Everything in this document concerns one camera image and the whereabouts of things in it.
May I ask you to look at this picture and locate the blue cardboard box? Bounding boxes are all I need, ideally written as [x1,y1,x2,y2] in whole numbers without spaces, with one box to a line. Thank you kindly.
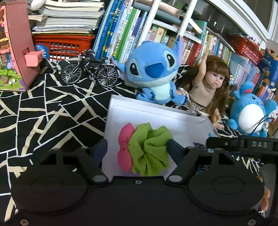
[258,48,278,88]

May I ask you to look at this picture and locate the green scrunchie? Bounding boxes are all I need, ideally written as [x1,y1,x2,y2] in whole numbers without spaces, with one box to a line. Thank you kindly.
[128,122,173,176]

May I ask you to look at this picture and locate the black cable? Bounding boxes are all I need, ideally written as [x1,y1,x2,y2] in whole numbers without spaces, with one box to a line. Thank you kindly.
[244,115,272,135]

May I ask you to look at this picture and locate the black white patterned cloth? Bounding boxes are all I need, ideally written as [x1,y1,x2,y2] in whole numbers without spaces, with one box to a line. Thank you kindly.
[0,58,278,223]

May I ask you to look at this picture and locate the pink bow hair tie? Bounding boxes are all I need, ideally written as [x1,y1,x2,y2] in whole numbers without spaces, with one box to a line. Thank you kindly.
[117,123,136,172]

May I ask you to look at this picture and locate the brown haired baby doll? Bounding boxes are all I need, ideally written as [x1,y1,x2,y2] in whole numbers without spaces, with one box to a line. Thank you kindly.
[176,53,230,130]

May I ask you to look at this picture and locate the white ladder frame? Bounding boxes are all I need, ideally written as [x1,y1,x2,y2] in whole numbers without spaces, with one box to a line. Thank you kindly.
[133,1,203,44]

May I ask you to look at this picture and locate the orange plastic crate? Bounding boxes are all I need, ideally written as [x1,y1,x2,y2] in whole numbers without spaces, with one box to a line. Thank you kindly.
[32,33,96,61]

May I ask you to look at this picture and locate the pink triangular dollhouse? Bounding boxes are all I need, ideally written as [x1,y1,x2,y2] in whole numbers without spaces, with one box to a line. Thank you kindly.
[1,1,42,92]

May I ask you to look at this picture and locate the pink white plush toy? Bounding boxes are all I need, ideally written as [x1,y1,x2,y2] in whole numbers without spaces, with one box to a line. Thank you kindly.
[28,0,46,11]

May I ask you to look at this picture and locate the row of upright books right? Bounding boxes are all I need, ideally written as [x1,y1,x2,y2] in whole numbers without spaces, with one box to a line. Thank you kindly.
[199,30,277,103]

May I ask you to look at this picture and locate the row of upright books left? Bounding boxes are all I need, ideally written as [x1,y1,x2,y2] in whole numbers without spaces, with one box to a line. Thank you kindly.
[92,0,204,67]

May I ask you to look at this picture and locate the row of upright books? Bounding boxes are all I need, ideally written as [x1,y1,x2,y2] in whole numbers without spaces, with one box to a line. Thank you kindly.
[92,0,204,67]
[199,30,277,103]

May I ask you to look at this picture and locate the stack of white books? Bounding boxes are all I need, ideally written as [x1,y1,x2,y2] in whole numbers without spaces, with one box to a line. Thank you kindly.
[27,0,105,34]

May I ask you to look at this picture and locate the navy floral fabric scrunchie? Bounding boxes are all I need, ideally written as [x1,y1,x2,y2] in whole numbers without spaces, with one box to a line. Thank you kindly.
[193,142,208,152]

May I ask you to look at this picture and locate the Doraemon plush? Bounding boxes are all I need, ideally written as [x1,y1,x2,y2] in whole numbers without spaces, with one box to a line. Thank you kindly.
[264,99,278,132]

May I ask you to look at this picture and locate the blue Stitch plush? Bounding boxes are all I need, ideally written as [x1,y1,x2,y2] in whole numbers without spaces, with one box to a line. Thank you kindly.
[111,35,187,106]

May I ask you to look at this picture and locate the miniature black bicycle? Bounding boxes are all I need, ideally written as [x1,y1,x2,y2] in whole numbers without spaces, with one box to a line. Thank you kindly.
[61,49,119,88]

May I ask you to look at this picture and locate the red plastic basket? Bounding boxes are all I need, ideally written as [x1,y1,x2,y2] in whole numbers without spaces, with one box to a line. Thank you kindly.
[228,34,263,66]

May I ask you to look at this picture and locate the blue round plush white belly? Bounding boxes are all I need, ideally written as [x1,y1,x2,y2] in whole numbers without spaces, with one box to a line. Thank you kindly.
[227,82,270,138]

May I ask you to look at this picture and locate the white shallow box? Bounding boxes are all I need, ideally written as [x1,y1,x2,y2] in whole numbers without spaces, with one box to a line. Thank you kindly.
[101,95,219,180]

